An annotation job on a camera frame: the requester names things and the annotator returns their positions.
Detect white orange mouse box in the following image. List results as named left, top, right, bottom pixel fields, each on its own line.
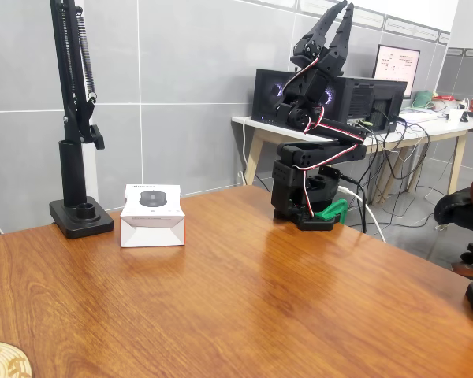
left=119, top=183, right=187, bottom=249

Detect black computer case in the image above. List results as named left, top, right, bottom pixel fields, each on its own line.
left=251, top=68, right=409, bottom=134

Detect computer monitor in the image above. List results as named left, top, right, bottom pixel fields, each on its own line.
left=372, top=44, right=422, bottom=100

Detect green cloth bundle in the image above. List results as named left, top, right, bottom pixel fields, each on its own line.
left=412, top=90, right=435, bottom=108

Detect white paper stack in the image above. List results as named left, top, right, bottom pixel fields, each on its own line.
left=397, top=108, right=442, bottom=123

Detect white desk wooden legs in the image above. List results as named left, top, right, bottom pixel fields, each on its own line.
left=231, top=105, right=473, bottom=206

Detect green table clamp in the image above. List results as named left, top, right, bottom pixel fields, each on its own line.
left=314, top=198, right=350, bottom=224

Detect black office chair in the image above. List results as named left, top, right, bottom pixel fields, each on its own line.
left=433, top=169, right=473, bottom=281

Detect round wooden coaster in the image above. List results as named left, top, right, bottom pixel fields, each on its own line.
left=0, top=340, right=33, bottom=378

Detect black cable bundle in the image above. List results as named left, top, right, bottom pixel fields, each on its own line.
left=368, top=109, right=433, bottom=229

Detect white hanging cable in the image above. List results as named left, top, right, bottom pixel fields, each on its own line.
left=236, top=117, right=250, bottom=186

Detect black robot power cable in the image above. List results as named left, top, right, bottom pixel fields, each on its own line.
left=337, top=172, right=368, bottom=234

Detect white usb cable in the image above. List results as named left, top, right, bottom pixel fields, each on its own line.
left=337, top=186, right=388, bottom=243

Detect black stand base with post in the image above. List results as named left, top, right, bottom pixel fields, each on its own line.
left=49, top=139, right=115, bottom=240

